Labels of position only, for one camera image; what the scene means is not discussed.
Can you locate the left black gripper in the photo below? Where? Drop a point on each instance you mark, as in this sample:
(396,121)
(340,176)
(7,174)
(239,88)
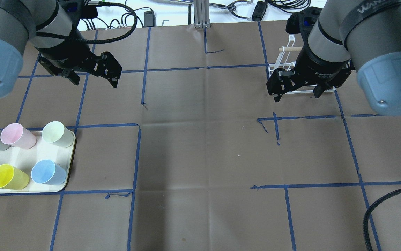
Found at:
(68,55)

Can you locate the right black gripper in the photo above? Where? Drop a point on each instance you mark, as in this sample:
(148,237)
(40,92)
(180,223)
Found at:
(320,65)

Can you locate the white plastic cup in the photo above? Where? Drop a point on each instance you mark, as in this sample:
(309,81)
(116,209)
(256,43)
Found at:
(56,133)

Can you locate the light blue plastic cup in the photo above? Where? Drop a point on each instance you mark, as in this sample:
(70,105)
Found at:
(48,172)

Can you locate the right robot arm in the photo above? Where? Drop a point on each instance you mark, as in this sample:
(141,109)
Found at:
(347,35)

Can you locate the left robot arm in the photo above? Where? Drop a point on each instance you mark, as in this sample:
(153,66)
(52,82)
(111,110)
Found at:
(54,33)

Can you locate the wooden rack dowel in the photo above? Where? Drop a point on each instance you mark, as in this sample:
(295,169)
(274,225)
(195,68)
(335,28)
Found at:
(289,49)

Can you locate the pink plastic cup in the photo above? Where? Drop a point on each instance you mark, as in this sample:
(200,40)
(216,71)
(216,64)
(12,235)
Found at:
(16,135)

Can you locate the yellow plastic cup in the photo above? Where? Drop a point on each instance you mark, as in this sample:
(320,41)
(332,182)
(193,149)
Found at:
(12,178)

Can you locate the black power adapter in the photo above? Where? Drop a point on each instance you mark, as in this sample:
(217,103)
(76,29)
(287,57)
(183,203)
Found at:
(259,11)

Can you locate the cream plastic tray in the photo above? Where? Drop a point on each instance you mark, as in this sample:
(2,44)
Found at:
(25,159)

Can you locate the metal reacher grabber tool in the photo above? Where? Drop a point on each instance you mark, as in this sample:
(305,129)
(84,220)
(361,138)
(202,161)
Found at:
(231,7)

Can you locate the white wire cup rack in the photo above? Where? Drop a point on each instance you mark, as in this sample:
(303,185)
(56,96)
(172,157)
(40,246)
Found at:
(287,61)

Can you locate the aluminium frame post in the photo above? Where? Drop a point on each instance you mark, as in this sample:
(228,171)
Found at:
(201,13)

